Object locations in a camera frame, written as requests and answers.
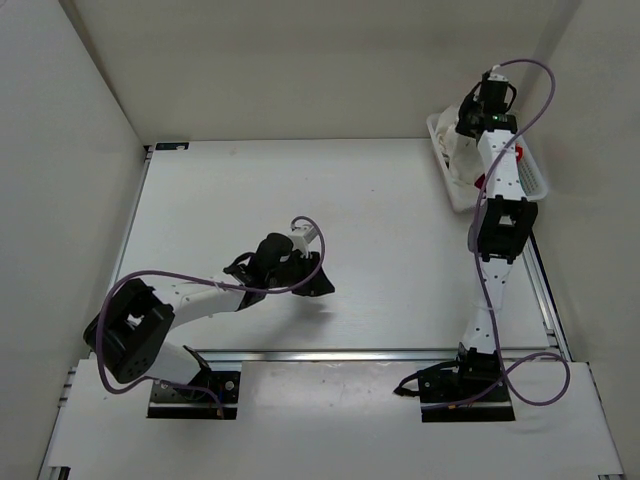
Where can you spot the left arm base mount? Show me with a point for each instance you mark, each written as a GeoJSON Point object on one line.
{"type": "Point", "coordinates": [216, 396]}

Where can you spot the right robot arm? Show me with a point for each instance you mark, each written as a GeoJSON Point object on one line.
{"type": "Point", "coordinates": [502, 224]}

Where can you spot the white t shirt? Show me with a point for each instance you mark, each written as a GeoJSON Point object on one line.
{"type": "Point", "coordinates": [460, 152]}

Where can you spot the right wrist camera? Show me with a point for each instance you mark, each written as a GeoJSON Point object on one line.
{"type": "Point", "coordinates": [495, 76]}

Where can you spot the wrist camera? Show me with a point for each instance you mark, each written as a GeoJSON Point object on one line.
{"type": "Point", "coordinates": [302, 236]}
{"type": "Point", "coordinates": [495, 76]}

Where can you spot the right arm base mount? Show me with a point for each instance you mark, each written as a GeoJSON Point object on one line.
{"type": "Point", "coordinates": [460, 390]}

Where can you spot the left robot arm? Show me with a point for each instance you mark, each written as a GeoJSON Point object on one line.
{"type": "Point", "coordinates": [130, 332]}

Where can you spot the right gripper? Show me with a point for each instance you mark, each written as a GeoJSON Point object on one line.
{"type": "Point", "coordinates": [472, 104]}

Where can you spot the aluminium frame rail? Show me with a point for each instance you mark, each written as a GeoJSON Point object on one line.
{"type": "Point", "coordinates": [545, 299]}

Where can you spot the red t shirt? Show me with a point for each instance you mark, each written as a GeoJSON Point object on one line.
{"type": "Point", "coordinates": [519, 156]}

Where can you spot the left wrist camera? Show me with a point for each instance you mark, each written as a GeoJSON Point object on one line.
{"type": "Point", "coordinates": [302, 236]}

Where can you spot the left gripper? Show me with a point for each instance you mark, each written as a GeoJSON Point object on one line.
{"type": "Point", "coordinates": [317, 286]}

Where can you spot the white plastic basket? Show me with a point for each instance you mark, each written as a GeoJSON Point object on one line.
{"type": "Point", "coordinates": [463, 198]}

